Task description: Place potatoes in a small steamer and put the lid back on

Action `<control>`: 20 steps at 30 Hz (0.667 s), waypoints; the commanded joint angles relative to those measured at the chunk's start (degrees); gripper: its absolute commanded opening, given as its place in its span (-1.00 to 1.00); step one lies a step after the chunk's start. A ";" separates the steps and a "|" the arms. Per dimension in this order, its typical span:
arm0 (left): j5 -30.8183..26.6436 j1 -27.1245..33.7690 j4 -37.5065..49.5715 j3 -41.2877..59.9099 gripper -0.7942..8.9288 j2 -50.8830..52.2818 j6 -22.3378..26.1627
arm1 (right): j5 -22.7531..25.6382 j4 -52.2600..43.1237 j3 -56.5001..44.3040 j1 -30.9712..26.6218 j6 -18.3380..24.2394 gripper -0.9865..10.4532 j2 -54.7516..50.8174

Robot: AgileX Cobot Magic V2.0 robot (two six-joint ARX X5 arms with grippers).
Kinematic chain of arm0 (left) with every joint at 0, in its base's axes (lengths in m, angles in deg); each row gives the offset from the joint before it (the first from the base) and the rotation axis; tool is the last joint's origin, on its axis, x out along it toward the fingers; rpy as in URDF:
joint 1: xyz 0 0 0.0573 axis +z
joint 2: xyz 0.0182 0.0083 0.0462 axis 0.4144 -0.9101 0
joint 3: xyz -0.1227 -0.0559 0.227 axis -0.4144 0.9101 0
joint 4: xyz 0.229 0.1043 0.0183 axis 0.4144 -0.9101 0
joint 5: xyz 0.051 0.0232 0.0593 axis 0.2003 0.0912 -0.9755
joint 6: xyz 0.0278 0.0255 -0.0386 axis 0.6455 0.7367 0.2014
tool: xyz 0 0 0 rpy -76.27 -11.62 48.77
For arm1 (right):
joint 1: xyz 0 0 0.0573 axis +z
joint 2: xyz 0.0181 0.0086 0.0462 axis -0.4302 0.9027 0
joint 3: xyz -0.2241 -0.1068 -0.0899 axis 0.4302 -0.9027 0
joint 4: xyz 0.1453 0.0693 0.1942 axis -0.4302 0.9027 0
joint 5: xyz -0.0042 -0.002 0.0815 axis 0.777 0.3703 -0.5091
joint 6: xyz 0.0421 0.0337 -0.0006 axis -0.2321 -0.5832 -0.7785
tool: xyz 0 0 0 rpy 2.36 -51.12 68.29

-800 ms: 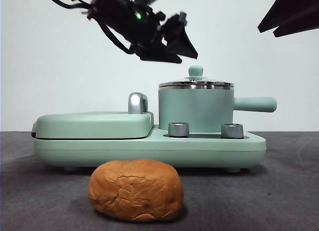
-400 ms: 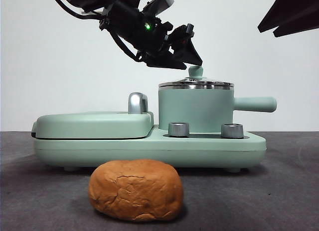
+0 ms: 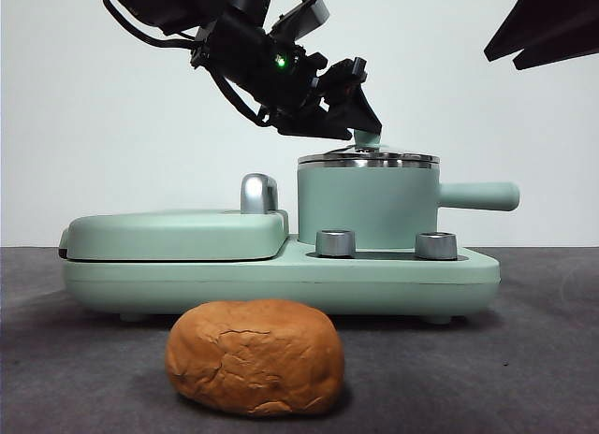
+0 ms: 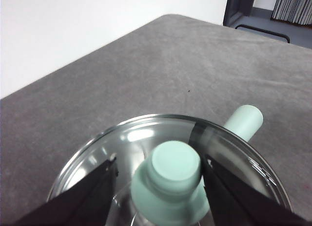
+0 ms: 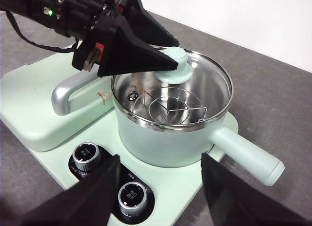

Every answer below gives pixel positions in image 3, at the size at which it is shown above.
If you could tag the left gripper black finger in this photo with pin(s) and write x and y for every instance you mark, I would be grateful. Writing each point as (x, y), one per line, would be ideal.
(313, 123)
(355, 106)

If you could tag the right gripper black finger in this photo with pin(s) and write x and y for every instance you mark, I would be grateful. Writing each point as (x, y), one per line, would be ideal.
(561, 48)
(543, 18)

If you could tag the glass lid with green knob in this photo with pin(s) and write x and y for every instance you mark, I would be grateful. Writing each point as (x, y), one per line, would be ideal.
(374, 159)

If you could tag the brown potato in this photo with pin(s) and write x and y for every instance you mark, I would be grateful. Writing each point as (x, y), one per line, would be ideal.
(257, 359)

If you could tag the silver control knob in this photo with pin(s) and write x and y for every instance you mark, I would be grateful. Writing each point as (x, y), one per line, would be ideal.
(436, 247)
(335, 244)

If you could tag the green breakfast machine base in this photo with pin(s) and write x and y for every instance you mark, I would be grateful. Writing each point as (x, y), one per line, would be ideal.
(281, 289)

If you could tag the green hinged griddle cover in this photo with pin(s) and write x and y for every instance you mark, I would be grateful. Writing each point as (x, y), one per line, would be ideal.
(164, 237)

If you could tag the left wrist grey camera box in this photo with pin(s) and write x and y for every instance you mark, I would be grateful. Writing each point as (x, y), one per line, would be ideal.
(304, 18)

